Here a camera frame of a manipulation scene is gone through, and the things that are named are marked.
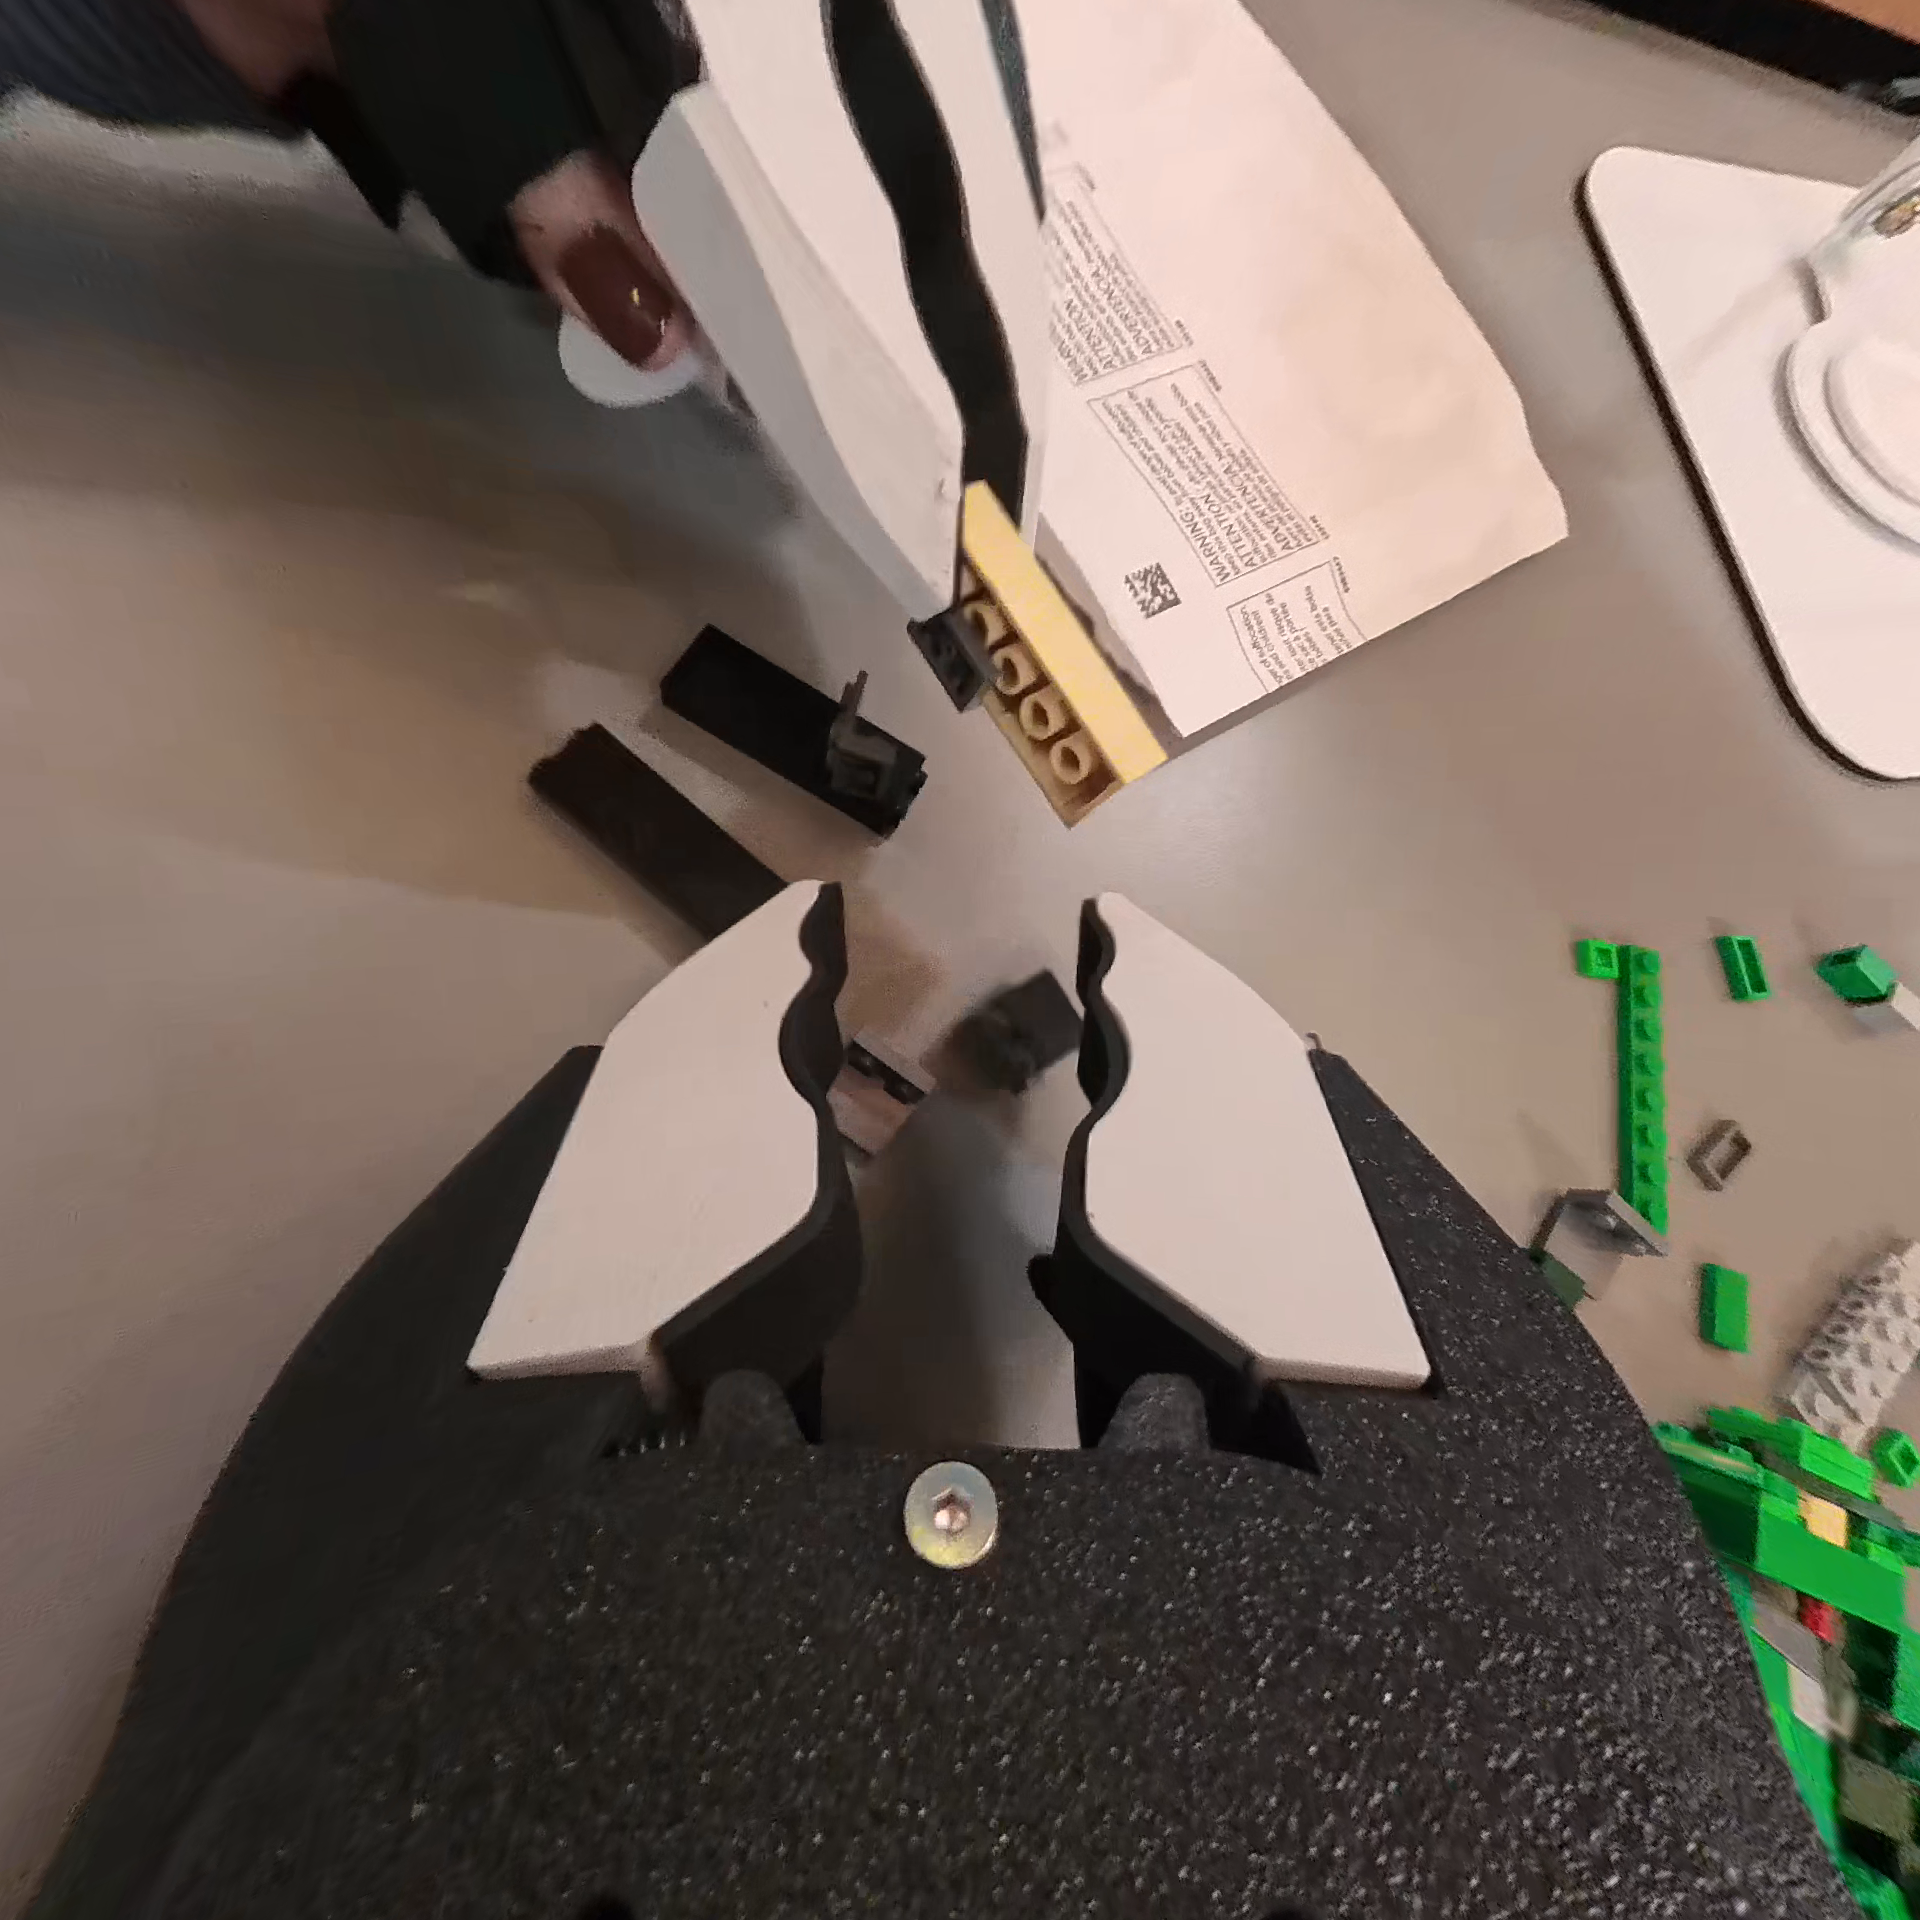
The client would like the small dark grey brick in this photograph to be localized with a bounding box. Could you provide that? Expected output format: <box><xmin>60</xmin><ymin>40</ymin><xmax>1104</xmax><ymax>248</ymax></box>
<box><xmin>941</xmin><ymin>969</ymin><xmax>1087</xmax><ymax>1095</ymax></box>
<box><xmin>904</xmin><ymin>609</ymin><xmax>995</xmax><ymax>711</ymax></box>

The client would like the white printed paper bag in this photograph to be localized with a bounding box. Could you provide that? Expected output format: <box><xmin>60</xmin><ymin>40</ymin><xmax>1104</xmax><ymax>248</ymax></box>
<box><xmin>983</xmin><ymin>0</ymin><xmax>1573</xmax><ymax>742</ymax></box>

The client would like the long green studded plate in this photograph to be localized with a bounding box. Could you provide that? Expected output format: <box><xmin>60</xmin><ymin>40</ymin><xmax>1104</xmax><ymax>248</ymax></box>
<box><xmin>1612</xmin><ymin>945</ymin><xmax>1671</xmax><ymax>1234</ymax></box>

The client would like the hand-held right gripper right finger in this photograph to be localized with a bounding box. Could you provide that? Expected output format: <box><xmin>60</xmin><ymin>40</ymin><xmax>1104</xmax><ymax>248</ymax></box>
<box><xmin>1032</xmin><ymin>894</ymin><xmax>1431</xmax><ymax>1423</ymax></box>

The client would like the white book stand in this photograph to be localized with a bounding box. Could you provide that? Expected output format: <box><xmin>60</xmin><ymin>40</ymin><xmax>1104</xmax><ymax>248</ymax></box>
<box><xmin>1575</xmin><ymin>143</ymin><xmax>1920</xmax><ymax>783</ymax></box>

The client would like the grey green small brick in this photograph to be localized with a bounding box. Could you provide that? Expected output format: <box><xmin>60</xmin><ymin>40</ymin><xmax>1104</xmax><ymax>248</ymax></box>
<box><xmin>1527</xmin><ymin>1188</ymin><xmax>1671</xmax><ymax>1306</ymax></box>

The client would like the tan studded plate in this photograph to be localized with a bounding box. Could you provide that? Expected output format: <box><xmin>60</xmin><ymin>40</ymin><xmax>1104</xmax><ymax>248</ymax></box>
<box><xmin>959</xmin><ymin>481</ymin><xmax>1172</xmax><ymax>830</ymax></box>

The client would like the person's left hand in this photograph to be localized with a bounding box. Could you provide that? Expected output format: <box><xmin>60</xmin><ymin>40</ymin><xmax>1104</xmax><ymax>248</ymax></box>
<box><xmin>194</xmin><ymin>0</ymin><xmax>706</xmax><ymax>378</ymax></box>

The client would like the black tall brick column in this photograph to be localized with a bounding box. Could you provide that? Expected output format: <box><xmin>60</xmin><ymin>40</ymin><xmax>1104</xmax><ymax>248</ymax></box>
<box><xmin>656</xmin><ymin>625</ymin><xmax>904</xmax><ymax>812</ymax></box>
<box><xmin>527</xmin><ymin>723</ymin><xmax>789</xmax><ymax>945</ymax></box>

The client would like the grey desk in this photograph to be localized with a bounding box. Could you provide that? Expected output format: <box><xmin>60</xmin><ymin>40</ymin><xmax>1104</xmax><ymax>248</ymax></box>
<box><xmin>0</xmin><ymin>0</ymin><xmax>1920</xmax><ymax>1914</ymax></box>

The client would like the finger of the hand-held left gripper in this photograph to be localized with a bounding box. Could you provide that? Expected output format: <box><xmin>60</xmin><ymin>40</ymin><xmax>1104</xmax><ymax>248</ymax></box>
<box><xmin>557</xmin><ymin>0</ymin><xmax>1039</xmax><ymax>609</ymax></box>
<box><xmin>977</xmin><ymin>0</ymin><xmax>1050</xmax><ymax>454</ymax></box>

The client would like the pile of green bricks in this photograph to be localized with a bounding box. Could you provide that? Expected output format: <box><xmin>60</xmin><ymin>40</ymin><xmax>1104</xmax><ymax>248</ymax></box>
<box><xmin>1650</xmin><ymin>1401</ymin><xmax>1920</xmax><ymax>1920</ymax></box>

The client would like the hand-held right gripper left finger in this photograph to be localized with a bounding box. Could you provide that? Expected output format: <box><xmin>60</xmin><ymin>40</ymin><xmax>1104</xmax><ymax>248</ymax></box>
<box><xmin>469</xmin><ymin>886</ymin><xmax>867</xmax><ymax>1423</ymax></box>

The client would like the dark grey clip brick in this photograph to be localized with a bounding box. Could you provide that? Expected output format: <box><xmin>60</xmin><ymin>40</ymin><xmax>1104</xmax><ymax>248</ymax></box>
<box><xmin>823</xmin><ymin>673</ymin><xmax>929</xmax><ymax>838</ymax></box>

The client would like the green brick with grey cap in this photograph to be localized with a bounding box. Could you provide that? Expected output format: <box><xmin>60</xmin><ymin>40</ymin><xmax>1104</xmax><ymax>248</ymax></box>
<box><xmin>1812</xmin><ymin>943</ymin><xmax>1920</xmax><ymax>1039</ymax></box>

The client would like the light grey studded plate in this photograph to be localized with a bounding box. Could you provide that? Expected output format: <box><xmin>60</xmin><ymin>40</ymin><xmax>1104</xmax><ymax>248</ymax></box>
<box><xmin>1783</xmin><ymin>1242</ymin><xmax>1920</xmax><ymax>1433</ymax></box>

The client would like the person's left forearm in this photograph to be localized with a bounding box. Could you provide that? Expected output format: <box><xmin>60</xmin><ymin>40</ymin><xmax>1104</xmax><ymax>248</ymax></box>
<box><xmin>0</xmin><ymin>0</ymin><xmax>309</xmax><ymax>140</ymax></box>

